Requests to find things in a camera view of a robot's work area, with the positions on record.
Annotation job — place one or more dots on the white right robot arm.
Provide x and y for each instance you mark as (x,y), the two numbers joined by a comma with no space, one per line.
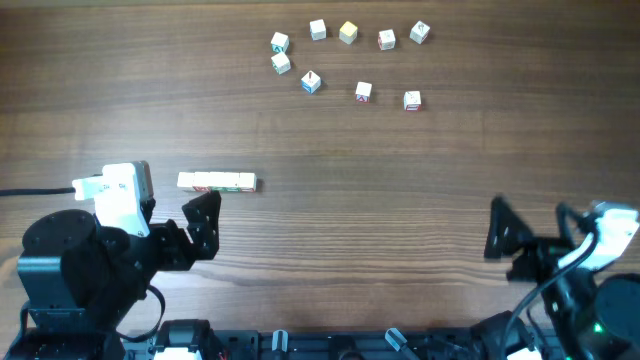
(591,320)

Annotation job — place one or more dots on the white block letter K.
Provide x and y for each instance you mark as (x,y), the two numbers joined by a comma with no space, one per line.
(419,32)

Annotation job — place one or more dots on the yellow topped block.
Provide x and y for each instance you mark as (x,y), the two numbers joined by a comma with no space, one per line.
(348,32)

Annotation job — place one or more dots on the white block green O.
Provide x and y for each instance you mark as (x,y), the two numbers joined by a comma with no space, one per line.
(216,180)

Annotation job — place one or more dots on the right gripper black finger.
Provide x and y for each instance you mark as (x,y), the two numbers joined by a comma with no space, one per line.
(507,232)
(564,213)

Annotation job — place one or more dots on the white block blue P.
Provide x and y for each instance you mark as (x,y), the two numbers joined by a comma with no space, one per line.
(318,29)

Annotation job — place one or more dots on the white block teal A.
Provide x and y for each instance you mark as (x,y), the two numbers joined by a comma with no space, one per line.
(279,42)

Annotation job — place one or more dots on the white block letter E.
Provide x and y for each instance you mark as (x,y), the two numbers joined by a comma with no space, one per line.
(247,182)

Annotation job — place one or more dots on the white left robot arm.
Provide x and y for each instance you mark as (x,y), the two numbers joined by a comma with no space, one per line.
(82,278)

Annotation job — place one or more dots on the white block red W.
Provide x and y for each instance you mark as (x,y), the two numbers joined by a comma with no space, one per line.
(200,182)

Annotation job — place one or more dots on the white block green Z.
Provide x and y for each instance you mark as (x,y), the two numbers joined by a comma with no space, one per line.
(281,63)

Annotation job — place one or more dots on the white block numeral one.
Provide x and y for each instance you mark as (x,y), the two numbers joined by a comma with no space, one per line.
(231,181)

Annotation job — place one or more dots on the white block blue X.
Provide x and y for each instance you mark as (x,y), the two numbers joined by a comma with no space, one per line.
(311,82)

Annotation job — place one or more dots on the white block red side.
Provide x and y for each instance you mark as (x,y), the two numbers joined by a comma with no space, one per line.
(386,39)

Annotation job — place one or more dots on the white block paw print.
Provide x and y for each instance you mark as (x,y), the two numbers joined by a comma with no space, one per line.
(185,181)

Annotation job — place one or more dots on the white block red A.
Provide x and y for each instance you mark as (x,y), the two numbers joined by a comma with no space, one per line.
(363,92)

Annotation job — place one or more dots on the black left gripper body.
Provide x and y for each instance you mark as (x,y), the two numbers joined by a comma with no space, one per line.
(164,247)

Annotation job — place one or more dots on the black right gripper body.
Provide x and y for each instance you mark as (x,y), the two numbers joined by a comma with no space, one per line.
(536,262)

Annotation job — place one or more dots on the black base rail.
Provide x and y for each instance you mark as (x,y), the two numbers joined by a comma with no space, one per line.
(350,345)

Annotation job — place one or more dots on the white block Z red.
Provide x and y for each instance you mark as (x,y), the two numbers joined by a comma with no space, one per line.
(412,101)

